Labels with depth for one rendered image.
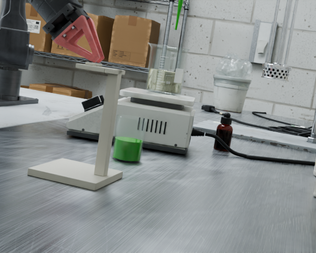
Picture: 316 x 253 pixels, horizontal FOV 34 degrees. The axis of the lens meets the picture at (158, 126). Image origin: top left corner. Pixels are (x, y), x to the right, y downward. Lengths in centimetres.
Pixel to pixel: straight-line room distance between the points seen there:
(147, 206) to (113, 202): 3
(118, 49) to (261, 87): 91
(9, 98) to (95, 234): 78
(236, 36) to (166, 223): 288
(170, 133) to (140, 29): 228
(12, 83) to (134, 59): 195
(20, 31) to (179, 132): 48
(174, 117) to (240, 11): 254
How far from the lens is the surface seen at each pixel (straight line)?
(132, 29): 308
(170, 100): 82
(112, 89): 56
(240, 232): 49
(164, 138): 82
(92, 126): 84
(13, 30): 116
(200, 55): 334
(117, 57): 310
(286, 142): 116
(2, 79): 117
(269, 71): 123
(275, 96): 328
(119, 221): 46
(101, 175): 58
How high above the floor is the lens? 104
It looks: 7 degrees down
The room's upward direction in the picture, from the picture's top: 9 degrees clockwise
